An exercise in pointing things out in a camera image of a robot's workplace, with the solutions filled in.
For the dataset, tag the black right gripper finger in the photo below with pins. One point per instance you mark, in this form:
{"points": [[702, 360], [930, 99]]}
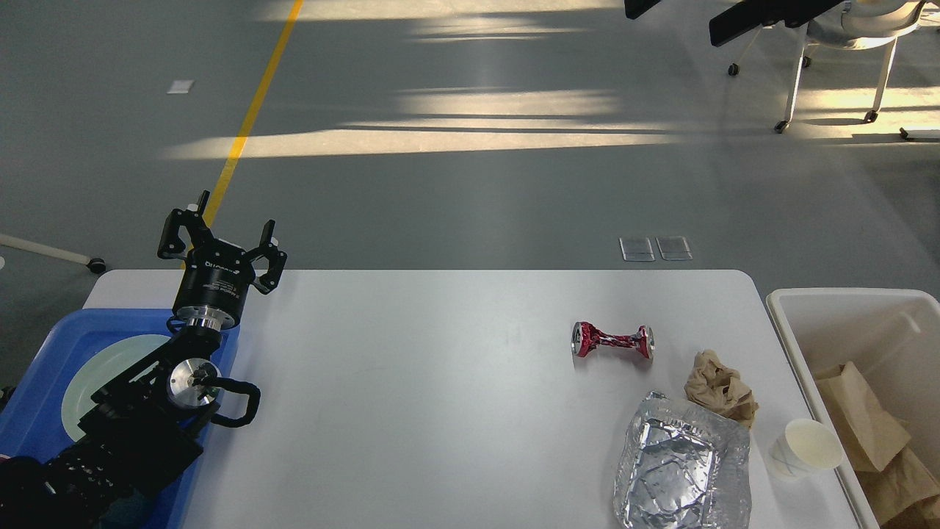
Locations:
{"points": [[634, 9], [747, 15]]}

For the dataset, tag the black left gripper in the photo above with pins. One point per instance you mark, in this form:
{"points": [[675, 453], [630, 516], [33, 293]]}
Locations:
{"points": [[217, 277]]}

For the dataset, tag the pale green plate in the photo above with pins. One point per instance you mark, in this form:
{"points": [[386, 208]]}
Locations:
{"points": [[99, 370]]}

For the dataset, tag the dark green mug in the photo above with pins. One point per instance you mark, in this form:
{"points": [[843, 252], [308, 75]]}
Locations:
{"points": [[128, 512]]}

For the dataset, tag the small white paper cup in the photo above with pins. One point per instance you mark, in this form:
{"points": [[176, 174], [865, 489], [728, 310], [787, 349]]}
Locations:
{"points": [[805, 447]]}

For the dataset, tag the brown paper bag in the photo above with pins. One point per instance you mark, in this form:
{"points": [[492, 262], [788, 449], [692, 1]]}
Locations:
{"points": [[870, 435], [904, 494]]}

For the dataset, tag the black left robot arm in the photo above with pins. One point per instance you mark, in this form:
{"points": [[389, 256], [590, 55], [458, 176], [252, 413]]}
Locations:
{"points": [[142, 430]]}

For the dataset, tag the white chair on casters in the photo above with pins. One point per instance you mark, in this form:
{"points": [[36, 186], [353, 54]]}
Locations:
{"points": [[854, 26]]}

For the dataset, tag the white chair at left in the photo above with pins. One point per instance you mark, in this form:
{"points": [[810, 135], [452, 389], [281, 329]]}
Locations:
{"points": [[94, 264]]}

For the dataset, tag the metal floor socket plates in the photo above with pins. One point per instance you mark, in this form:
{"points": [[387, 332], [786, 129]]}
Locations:
{"points": [[646, 249]]}

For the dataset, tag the blue plastic tray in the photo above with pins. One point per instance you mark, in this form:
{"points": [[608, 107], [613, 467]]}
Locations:
{"points": [[31, 423]]}

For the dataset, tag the red candy wrapper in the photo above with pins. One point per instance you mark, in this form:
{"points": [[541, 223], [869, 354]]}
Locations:
{"points": [[586, 337]]}

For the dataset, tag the white plastic bin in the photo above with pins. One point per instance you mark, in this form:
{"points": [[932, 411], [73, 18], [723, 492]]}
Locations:
{"points": [[891, 335]]}

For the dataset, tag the crumpled brown paper ball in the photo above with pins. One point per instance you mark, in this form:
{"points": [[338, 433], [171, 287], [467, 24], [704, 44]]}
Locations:
{"points": [[720, 389]]}

